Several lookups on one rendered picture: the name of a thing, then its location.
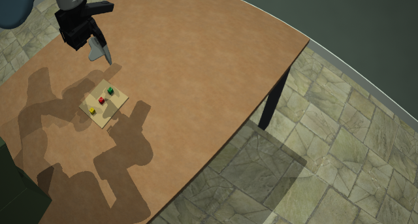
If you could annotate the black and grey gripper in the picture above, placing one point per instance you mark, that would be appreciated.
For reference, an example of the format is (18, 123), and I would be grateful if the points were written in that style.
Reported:
(76, 30)

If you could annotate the yellow die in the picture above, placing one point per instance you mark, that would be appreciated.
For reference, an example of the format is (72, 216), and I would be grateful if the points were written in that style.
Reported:
(92, 111)

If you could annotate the translucent tan mat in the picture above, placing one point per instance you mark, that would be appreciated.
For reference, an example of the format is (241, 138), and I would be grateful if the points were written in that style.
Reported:
(103, 112)

